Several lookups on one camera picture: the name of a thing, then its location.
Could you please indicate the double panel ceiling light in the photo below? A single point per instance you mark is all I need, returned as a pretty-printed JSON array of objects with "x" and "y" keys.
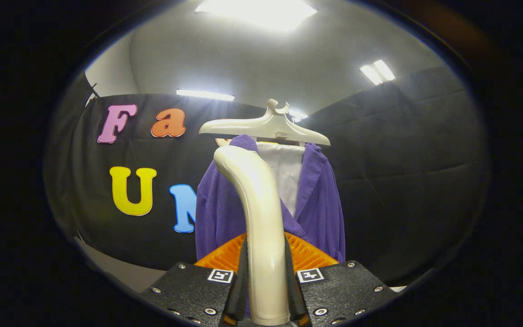
[{"x": 377, "y": 71}]

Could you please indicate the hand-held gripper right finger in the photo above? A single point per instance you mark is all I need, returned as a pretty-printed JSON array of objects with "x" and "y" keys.
[{"x": 292, "y": 295}]

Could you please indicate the long ceiling light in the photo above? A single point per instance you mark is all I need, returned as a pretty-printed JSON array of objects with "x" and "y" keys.
[{"x": 204, "y": 95}]

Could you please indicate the white plastic clothes hanger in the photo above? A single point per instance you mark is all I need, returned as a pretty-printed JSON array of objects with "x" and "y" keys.
[{"x": 266, "y": 127}]

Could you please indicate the white garment board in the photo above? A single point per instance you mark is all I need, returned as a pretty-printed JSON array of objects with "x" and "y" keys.
[{"x": 286, "y": 177}]

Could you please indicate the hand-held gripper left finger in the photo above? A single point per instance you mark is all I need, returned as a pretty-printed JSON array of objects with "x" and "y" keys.
[{"x": 241, "y": 290}]

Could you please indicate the black backdrop cloth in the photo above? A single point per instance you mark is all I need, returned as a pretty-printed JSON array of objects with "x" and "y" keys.
[
  {"x": 407, "y": 181},
  {"x": 161, "y": 154},
  {"x": 64, "y": 150}
]

